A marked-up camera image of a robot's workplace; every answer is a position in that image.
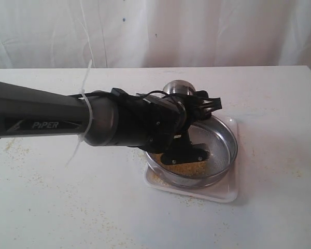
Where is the yellow grain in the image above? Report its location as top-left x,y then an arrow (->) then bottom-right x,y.
145,153 -> 210,187

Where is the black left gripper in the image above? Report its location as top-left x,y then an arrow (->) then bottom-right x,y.
145,89 -> 223,135

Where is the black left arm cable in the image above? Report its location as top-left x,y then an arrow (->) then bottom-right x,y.
69,89 -> 182,104

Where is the stainless steel cup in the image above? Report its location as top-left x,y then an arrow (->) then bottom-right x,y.
163,80 -> 196,95

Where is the round stainless steel sieve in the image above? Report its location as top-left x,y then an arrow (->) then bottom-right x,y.
145,116 -> 238,189

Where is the white backdrop curtain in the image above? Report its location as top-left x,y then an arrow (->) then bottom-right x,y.
0,1 -> 311,68

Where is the white square plastic tray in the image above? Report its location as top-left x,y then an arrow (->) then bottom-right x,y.
145,116 -> 239,203

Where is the white zip tie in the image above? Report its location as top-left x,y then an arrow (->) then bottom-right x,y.
64,59 -> 93,168

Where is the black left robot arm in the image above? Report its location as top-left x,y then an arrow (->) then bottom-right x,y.
0,82 -> 222,154

